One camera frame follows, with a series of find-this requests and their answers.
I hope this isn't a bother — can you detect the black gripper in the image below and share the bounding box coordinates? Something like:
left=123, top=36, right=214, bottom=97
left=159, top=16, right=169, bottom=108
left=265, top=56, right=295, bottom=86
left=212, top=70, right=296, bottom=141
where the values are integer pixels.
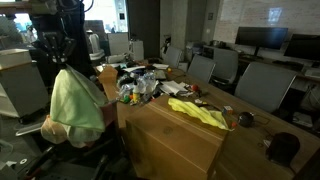
left=33, top=31, right=77, bottom=65

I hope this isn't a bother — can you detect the light green cloth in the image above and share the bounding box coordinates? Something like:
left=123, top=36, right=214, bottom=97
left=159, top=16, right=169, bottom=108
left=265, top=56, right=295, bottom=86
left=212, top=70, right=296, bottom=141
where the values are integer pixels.
left=49, top=64, right=108, bottom=133

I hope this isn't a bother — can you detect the peach printed t-shirt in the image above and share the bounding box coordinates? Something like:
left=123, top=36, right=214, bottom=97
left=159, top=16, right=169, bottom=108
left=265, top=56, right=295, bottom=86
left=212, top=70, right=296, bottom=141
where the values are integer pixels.
left=40, top=114, right=68, bottom=145

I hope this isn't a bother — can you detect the pink cloth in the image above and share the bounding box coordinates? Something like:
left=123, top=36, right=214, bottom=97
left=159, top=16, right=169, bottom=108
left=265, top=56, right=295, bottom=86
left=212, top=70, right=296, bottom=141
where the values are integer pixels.
left=99, top=101, right=118, bottom=128

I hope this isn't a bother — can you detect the cream white cloth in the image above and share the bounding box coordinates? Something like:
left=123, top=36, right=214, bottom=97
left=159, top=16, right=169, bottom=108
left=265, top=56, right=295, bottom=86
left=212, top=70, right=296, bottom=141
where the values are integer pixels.
left=62, top=123, right=103, bottom=149

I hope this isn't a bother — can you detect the yellow striped cloth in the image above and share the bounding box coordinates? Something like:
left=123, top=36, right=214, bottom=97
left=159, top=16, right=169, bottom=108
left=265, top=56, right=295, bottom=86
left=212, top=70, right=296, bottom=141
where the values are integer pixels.
left=167, top=97, right=232, bottom=132

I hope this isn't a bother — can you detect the white storage box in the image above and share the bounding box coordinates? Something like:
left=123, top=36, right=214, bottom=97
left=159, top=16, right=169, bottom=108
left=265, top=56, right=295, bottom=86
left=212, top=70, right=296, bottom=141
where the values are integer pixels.
left=0, top=48, right=33, bottom=70

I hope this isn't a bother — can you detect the grey office chair holding clothes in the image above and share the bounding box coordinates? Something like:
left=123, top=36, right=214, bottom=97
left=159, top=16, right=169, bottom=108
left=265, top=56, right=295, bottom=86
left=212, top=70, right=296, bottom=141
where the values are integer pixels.
left=14, top=98, right=125, bottom=168

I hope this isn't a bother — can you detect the large cardboard box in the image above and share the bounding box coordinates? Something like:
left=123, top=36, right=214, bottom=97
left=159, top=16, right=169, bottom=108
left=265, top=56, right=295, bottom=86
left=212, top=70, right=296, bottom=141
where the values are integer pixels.
left=124, top=94, right=234, bottom=180

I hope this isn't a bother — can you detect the black curtain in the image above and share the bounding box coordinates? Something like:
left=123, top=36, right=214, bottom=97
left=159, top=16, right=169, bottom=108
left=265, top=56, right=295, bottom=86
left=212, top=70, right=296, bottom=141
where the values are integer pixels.
left=49, top=0, right=94, bottom=86

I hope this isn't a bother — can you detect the grey rolling cabinet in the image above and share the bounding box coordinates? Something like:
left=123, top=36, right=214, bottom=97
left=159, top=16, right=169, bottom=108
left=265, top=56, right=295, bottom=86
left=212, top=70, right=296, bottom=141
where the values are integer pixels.
left=0, top=60, right=52, bottom=123

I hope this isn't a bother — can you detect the small white cabinet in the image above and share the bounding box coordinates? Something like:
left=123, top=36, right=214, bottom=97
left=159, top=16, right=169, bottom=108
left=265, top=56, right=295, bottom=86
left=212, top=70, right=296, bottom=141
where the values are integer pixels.
left=128, top=39, right=145, bottom=62

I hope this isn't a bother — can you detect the white bottle yellow label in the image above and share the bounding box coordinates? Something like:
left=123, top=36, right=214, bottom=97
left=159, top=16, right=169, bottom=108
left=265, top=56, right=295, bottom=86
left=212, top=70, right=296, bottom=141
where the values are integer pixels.
left=132, top=83, right=141, bottom=103

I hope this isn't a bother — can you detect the pile of cluttered items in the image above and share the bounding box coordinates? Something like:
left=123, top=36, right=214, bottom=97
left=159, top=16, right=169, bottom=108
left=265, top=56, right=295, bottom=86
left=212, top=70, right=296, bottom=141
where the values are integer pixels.
left=117, top=70, right=158, bottom=98

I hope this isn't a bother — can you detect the black robot stand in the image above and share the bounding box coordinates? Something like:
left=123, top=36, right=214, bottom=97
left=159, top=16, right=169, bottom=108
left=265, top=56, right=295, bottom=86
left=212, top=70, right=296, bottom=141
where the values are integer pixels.
left=0, top=144, right=113, bottom=180

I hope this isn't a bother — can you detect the stack of white papers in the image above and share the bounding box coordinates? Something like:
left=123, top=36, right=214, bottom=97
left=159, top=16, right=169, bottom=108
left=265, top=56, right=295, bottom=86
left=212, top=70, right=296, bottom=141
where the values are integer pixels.
left=158, top=79, right=190, bottom=95

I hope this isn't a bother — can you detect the rubik's cube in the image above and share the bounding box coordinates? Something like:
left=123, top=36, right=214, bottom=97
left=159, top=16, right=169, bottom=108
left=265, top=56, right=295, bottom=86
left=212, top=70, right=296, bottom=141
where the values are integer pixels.
left=222, top=105, right=234, bottom=116

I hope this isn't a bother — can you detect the whiteboard with writing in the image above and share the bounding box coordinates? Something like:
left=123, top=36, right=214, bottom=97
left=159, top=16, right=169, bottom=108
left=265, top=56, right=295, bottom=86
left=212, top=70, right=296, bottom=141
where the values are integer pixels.
left=218, top=0, right=320, bottom=36

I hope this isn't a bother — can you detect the wide black computer monitor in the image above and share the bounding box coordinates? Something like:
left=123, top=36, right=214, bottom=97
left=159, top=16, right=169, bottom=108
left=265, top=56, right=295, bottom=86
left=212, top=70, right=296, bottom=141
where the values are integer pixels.
left=234, top=26, right=289, bottom=58

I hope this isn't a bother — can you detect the dark round bowl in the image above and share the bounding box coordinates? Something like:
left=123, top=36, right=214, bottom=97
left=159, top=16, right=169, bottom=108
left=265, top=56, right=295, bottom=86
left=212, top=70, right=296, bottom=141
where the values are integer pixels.
left=265, top=131, right=301, bottom=168

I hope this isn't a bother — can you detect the computer keyboard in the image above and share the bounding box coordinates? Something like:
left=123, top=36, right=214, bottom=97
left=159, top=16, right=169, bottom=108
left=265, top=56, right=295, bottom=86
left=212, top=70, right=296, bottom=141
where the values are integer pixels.
left=304, top=67, right=320, bottom=80

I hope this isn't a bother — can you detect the black cable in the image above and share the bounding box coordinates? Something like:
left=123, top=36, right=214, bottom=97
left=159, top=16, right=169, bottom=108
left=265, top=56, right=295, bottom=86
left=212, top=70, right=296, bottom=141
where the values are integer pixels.
left=197, top=101, right=223, bottom=113

